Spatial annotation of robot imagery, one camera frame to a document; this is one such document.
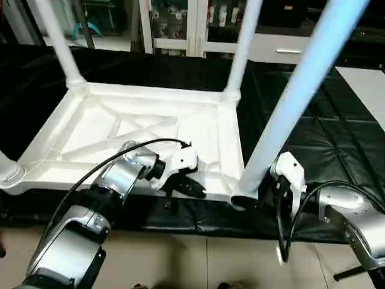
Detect white plastic children's table top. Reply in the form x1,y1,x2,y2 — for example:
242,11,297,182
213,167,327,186
0,81,253,202

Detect dark right robot foot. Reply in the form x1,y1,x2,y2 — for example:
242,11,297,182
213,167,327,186
218,281,247,289

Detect black plastic work mat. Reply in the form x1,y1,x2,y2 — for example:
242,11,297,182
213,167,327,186
0,47,385,241

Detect black metal table leg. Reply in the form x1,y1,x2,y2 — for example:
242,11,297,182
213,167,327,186
334,265,371,282

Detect white side table board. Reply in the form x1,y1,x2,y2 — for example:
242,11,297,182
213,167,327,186
336,66,385,130

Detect white low drawer unit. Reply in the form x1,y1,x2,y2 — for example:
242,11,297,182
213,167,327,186
250,33,325,66

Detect white glass door cabinet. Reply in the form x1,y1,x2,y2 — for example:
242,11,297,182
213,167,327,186
140,0,265,58

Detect teal plastic object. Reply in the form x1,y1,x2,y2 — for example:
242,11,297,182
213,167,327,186
72,21,106,38

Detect black box with yellow label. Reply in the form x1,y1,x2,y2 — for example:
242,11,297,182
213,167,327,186
263,0,315,28

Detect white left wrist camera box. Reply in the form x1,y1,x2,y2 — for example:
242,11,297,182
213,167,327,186
150,144,199,190

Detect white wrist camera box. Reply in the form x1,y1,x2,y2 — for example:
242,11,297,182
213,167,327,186
150,144,199,190
269,152,307,211

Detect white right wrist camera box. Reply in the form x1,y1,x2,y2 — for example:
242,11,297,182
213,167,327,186
269,152,307,211

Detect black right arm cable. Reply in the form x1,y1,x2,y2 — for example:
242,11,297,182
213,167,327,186
277,179,385,264

